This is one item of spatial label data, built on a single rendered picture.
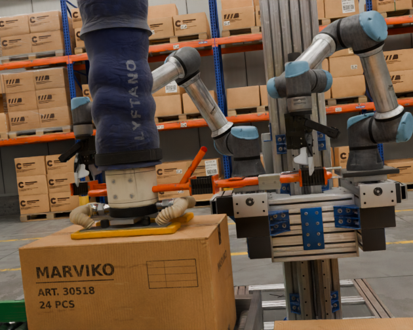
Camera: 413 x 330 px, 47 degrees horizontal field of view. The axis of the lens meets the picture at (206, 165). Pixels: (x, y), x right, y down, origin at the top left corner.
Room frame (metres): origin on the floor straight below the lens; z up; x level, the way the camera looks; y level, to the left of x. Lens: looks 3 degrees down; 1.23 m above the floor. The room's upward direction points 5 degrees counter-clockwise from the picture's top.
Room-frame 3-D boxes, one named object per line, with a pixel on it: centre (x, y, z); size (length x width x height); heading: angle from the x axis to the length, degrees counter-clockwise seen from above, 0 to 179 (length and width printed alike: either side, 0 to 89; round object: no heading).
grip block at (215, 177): (1.57, 0.01, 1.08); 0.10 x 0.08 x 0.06; 168
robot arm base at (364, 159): (2.04, -0.67, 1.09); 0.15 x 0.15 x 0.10
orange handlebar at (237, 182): (1.70, 0.04, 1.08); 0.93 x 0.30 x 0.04; 78
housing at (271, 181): (1.53, -0.20, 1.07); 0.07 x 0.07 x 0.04; 78
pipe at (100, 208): (1.62, 0.26, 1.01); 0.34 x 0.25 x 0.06; 78
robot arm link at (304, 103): (1.51, -0.31, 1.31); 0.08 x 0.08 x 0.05
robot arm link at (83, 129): (1.94, 0.48, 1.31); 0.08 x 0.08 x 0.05
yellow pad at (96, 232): (1.53, 0.28, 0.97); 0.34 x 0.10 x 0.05; 78
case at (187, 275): (1.61, 0.27, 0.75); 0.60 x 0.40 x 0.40; 79
